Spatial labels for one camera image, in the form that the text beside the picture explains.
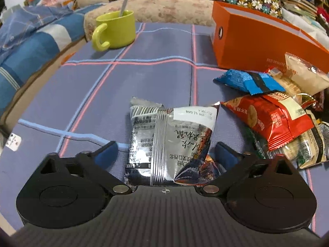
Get stack of books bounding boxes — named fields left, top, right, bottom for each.
left=279, top=0, right=329, bottom=21

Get white cloth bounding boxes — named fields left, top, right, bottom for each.
left=282, top=8, right=329, bottom=38

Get dark red patterned snack packet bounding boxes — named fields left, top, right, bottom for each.
left=314, top=90, right=325, bottom=112

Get blue plaid bedding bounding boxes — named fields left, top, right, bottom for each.
left=0, top=4, right=103, bottom=114

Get white green snack packet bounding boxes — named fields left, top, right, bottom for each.
left=297, top=122, right=329, bottom=169

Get beige cracker packet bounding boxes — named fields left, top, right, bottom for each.
left=267, top=140, right=301, bottom=161

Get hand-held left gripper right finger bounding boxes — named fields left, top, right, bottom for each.
left=198, top=141, right=293, bottom=196

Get blue plaid tablecloth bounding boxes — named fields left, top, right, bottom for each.
left=0, top=22, right=329, bottom=237

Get blue snack packet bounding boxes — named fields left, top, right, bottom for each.
left=213, top=69, right=286, bottom=95

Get green gold snack packet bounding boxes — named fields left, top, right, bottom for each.
left=295, top=94, right=317, bottom=109

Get orange box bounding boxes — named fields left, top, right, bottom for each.
left=210, top=1, right=329, bottom=74

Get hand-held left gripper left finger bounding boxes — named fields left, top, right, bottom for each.
left=38, top=141, right=132, bottom=195

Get round cracker packet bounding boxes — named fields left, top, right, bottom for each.
left=265, top=67, right=302, bottom=96

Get pink quilted cushion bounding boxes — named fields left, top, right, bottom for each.
left=83, top=0, right=216, bottom=40

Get green mug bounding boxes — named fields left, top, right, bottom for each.
left=92, top=10, right=136, bottom=51

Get white tag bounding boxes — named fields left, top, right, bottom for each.
left=7, top=133, right=21, bottom=152

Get clear packet pale contents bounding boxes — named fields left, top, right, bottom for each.
left=285, top=52, right=329, bottom=96

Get silver snack packet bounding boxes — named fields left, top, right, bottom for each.
left=123, top=97, right=227, bottom=187

